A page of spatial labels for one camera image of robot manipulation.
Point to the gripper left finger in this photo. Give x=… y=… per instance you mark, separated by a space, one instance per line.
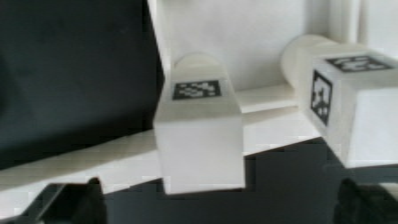
x=68 y=204

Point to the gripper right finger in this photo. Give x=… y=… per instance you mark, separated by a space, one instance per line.
x=366 y=204

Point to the white chair leg block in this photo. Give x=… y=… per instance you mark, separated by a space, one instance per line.
x=199 y=128
x=343 y=77

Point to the white chair seat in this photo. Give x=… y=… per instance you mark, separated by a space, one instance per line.
x=242 y=29

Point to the white U-shaped fence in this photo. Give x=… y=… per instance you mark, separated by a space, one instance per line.
x=123 y=162

